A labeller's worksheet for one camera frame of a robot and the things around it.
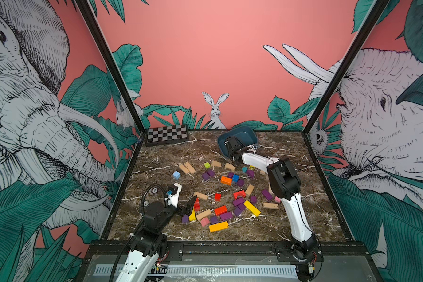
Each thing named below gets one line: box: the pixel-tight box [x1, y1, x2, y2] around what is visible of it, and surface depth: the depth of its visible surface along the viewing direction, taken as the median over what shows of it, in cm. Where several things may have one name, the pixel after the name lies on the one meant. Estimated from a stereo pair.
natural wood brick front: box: [196, 209, 212, 221], surface depth 85 cm
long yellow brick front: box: [209, 220, 230, 233], surface depth 81 cm
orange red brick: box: [213, 205, 228, 217], surface depth 87 cm
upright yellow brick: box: [188, 207, 196, 222], surface depth 83 cm
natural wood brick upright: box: [244, 183, 255, 197], surface depth 93 cm
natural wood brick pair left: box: [178, 160, 197, 175], surface depth 103 cm
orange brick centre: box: [220, 175, 233, 186], surface depth 97 cm
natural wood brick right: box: [263, 202, 280, 210], surface depth 88 cm
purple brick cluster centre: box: [232, 197, 247, 217], surface depth 88 cm
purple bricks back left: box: [202, 169, 216, 181], surface depth 100 cm
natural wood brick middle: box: [193, 190, 208, 200], surface depth 92 cm
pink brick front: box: [200, 217, 210, 227], surface depth 83 cm
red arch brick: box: [233, 190, 247, 200], surface depth 92 cm
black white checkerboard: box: [145, 123, 190, 147], surface depth 117 cm
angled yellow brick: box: [243, 200, 262, 218], surface depth 88 cm
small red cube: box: [214, 192, 222, 202], surface depth 91 cm
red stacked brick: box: [193, 197, 201, 212], surface depth 88 cm
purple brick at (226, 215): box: [219, 211, 234, 221], surface depth 85 cm
